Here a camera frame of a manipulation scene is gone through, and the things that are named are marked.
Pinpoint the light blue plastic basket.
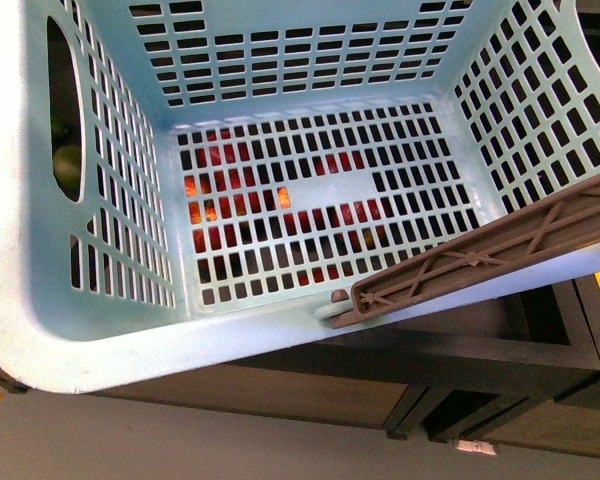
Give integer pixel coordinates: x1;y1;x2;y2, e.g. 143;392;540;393
0;1;600;394

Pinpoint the brown basket handle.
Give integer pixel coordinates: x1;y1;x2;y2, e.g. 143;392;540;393
330;173;600;328

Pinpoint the dark wooden display stand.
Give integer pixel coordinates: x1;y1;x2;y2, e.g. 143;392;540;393
0;9;600;461

